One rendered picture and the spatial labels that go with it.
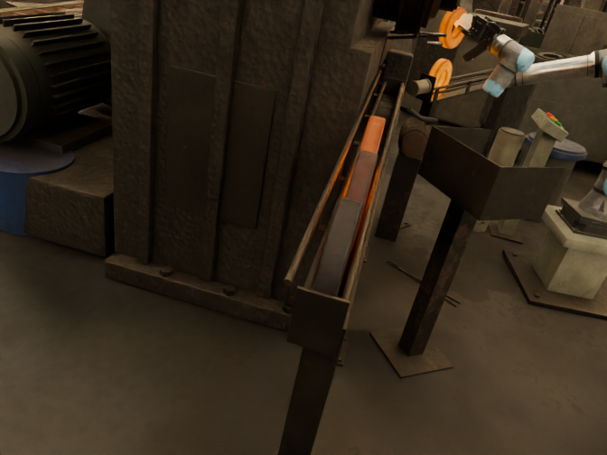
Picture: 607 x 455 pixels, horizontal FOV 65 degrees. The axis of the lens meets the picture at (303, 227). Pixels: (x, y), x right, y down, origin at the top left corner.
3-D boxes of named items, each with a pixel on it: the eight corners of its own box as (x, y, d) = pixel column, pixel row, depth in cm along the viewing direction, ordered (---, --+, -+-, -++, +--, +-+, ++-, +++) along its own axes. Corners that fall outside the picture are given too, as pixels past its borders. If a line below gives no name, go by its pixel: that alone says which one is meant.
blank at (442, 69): (425, 102, 207) (433, 105, 205) (424, 73, 194) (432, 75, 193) (445, 80, 212) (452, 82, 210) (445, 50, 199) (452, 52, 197)
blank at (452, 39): (443, 6, 185) (450, 8, 183) (464, 4, 194) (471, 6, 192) (434, 49, 193) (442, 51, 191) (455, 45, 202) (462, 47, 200)
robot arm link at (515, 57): (516, 74, 174) (533, 52, 169) (493, 58, 179) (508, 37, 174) (524, 77, 180) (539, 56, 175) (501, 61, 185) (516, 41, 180)
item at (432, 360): (408, 393, 140) (500, 167, 105) (367, 331, 161) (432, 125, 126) (462, 381, 148) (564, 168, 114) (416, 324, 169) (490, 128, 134)
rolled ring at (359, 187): (383, 137, 90) (366, 133, 90) (368, 185, 75) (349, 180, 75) (361, 217, 101) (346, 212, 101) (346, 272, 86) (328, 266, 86)
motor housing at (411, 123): (369, 238, 217) (402, 125, 191) (374, 218, 236) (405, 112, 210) (397, 246, 216) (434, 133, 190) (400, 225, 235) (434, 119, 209)
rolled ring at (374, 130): (373, 162, 90) (356, 158, 91) (359, 219, 105) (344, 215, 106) (390, 100, 100) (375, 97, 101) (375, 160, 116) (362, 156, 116)
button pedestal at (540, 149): (490, 237, 240) (542, 118, 210) (486, 218, 261) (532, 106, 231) (523, 246, 238) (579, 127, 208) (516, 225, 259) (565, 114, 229)
